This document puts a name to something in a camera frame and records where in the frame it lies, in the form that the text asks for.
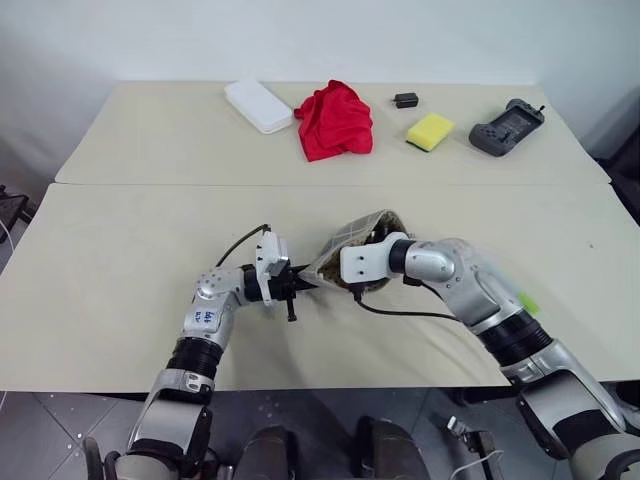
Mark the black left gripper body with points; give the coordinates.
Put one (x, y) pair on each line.
(286, 287)

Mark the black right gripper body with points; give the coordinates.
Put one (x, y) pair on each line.
(375, 241)

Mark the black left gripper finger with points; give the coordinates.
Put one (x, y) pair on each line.
(303, 271)
(306, 286)

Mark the brown patterned pouch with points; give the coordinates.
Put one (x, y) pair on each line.
(350, 231)

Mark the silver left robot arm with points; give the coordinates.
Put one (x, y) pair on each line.
(210, 290)

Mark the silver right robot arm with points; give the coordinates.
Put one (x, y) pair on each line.
(470, 285)

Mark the red crumpled cloth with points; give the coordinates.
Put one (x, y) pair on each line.
(335, 125)

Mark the yellow sponge with green pad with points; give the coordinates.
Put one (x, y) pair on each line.
(430, 129)

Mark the black power adapter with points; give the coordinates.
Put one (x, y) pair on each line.
(405, 101)

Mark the green tape tag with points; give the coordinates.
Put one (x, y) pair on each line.
(529, 302)

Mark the dark rounded shape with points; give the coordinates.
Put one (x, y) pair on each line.
(270, 455)
(387, 450)
(97, 460)

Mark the white rectangular plastic box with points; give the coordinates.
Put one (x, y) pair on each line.
(257, 105)

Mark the grey handheld remote controller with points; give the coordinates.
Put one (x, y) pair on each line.
(505, 127)

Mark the black metal stand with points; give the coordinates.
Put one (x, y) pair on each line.
(14, 205)

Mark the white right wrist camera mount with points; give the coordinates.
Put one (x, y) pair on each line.
(365, 262)

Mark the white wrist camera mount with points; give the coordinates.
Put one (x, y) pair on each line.
(365, 262)
(270, 250)

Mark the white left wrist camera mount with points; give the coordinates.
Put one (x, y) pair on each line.
(270, 250)

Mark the metal clamp bracket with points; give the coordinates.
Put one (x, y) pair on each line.
(470, 440)

